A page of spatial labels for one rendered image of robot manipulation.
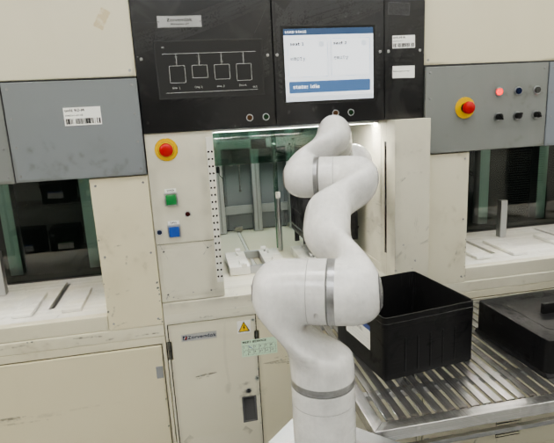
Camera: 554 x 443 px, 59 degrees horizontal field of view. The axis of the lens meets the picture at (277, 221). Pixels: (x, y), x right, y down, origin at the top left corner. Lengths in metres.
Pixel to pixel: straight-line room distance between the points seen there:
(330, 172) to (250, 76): 0.49
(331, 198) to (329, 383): 0.38
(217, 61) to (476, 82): 0.83
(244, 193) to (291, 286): 1.63
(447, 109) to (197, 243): 0.91
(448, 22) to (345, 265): 1.08
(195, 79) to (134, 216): 0.45
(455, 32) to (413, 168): 0.45
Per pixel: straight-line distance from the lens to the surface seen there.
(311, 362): 0.89
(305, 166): 1.16
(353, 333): 1.43
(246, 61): 1.52
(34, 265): 2.11
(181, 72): 1.50
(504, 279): 1.96
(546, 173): 2.54
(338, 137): 1.24
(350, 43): 1.60
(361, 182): 1.12
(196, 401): 1.76
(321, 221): 0.97
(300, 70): 1.54
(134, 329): 1.64
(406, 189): 1.62
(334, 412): 0.94
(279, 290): 0.84
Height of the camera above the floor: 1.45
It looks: 13 degrees down
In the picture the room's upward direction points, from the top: 3 degrees counter-clockwise
